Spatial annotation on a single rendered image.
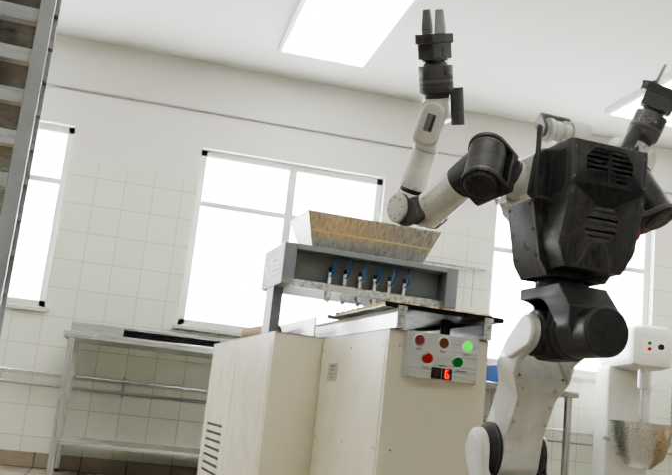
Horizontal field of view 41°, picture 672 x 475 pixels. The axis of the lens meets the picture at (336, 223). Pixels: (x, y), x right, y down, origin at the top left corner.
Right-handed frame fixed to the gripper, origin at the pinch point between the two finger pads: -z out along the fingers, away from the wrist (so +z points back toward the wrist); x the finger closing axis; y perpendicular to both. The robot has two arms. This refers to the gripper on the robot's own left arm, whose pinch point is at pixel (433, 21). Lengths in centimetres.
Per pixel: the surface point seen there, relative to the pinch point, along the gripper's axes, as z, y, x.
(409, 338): 92, -26, 16
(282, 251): 77, -106, 41
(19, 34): -2, -49, -86
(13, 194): 31, -30, -102
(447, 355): 98, -19, 25
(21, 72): 7, -46, -89
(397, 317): 85, -29, 14
